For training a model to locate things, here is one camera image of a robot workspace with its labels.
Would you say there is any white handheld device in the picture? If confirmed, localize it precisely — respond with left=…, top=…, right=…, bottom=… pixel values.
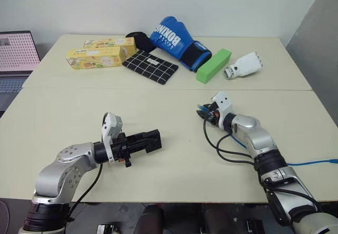
left=224, top=51, right=264, bottom=81

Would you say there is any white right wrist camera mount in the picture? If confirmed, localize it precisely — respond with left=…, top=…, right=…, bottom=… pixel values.
left=212, top=91, right=234, bottom=125

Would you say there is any blue boxing glove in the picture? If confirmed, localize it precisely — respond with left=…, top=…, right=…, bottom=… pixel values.
left=149, top=16, right=213, bottom=73

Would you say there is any black rounded fabric item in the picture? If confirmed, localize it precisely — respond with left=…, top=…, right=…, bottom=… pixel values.
left=125, top=31, right=156, bottom=54

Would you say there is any blue Ethernet cable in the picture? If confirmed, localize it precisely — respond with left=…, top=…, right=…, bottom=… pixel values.
left=197, top=105, right=338, bottom=166

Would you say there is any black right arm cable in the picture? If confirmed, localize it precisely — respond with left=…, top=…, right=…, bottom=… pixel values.
left=202, top=117, right=265, bottom=172

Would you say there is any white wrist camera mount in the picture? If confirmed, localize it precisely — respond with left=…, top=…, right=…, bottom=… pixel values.
left=212, top=91, right=234, bottom=125
left=101, top=112, right=124, bottom=164

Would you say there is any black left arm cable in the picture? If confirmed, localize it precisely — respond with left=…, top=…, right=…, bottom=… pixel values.
left=68, top=162, right=104, bottom=220

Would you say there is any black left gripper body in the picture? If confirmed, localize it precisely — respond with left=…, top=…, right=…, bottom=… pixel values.
left=110, top=133, right=133, bottom=169

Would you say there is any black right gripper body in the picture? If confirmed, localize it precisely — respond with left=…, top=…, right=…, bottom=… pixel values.
left=204, top=102, right=221, bottom=128

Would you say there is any yellow printed carton box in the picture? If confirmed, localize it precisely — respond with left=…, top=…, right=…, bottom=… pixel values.
left=65, top=46, right=128, bottom=71
left=83, top=37, right=137, bottom=51

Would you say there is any grey partition panel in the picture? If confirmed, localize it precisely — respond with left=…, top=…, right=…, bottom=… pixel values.
left=283, top=0, right=338, bottom=129

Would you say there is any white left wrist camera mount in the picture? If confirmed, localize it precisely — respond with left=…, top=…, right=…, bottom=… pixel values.
left=101, top=112, right=124, bottom=164

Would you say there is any open laptop computer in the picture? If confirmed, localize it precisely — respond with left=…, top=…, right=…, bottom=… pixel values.
left=0, top=30, right=42, bottom=113

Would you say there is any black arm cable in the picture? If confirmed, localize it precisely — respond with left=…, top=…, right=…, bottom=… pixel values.
left=202, top=117, right=265, bottom=172
left=68, top=162, right=104, bottom=220

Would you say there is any black white checked pouch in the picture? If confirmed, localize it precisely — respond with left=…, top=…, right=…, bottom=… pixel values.
left=121, top=49, right=180, bottom=86

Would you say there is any green rectangular block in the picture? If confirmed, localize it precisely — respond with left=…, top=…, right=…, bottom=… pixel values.
left=196, top=48, right=232, bottom=85

